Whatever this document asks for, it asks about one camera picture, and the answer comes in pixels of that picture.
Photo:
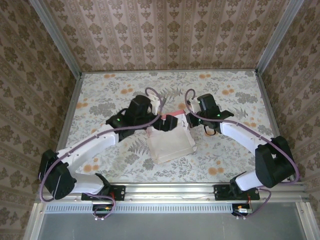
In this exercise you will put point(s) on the aluminium table side rail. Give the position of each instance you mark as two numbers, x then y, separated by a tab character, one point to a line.
272	110
70	110

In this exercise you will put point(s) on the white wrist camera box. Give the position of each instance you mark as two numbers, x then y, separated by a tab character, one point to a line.
157	105
192	105

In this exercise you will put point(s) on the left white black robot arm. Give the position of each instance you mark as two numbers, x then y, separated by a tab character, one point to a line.
87	147

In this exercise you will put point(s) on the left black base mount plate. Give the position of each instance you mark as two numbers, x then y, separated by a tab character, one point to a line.
120	192

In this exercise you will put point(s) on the grey metal shelf panel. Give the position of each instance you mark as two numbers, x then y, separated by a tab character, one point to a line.
175	227

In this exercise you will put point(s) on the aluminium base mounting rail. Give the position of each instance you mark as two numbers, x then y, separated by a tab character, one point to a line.
170	193

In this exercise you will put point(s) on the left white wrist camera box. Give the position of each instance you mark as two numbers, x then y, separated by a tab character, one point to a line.
157	105

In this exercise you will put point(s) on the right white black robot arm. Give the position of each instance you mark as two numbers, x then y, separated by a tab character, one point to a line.
242	132

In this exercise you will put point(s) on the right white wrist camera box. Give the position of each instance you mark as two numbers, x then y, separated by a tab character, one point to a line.
192	105

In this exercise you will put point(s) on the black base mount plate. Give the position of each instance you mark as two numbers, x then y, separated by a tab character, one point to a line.
120	192
221	192

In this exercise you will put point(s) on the pink cloth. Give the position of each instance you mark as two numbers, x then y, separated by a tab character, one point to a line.
170	147

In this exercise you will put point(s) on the aluminium frame corner post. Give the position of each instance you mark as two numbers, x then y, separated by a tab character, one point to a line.
57	37
275	37

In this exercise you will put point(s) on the floral patterned tablecloth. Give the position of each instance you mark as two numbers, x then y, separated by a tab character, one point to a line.
125	82

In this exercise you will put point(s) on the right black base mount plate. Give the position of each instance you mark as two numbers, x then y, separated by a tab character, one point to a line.
221	192

